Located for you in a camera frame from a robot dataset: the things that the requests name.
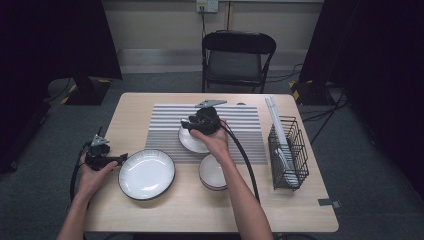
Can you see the grey round base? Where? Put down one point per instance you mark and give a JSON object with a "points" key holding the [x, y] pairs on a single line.
{"points": [[58, 90]]}

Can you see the striped woven placemat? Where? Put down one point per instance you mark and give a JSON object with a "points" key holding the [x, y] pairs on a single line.
{"points": [[166, 116]]}

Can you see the white plate with dark rim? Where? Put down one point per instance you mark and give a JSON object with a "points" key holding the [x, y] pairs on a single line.
{"points": [[146, 175], [190, 143]]}

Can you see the person's right hand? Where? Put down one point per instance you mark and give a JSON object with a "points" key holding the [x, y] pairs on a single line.
{"points": [[216, 145]]}

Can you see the black curtain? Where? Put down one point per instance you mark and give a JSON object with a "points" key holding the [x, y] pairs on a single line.
{"points": [[50, 33], [383, 66]]}

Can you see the white wall outlet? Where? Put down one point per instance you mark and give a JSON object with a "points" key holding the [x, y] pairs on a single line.
{"points": [[211, 6]]}

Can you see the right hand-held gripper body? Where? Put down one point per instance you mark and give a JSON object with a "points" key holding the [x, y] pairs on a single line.
{"points": [[208, 121]]}

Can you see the small dark strip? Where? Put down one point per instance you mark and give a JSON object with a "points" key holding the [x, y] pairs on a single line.
{"points": [[99, 131]]}

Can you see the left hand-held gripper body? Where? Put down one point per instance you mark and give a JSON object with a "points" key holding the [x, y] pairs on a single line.
{"points": [[98, 158]]}

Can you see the black folding chair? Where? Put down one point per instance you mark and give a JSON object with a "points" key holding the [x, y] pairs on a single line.
{"points": [[233, 66]]}

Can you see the black stand base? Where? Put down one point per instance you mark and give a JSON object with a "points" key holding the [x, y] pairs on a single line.
{"points": [[310, 95], [88, 96]]}

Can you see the person's left hand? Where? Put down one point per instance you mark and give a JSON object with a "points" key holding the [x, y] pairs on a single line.
{"points": [[93, 181]]}

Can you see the grey tape piece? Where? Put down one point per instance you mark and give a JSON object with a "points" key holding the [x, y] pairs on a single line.
{"points": [[328, 202]]}

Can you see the white bowl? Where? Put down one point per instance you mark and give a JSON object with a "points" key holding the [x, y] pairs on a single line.
{"points": [[210, 173]]}

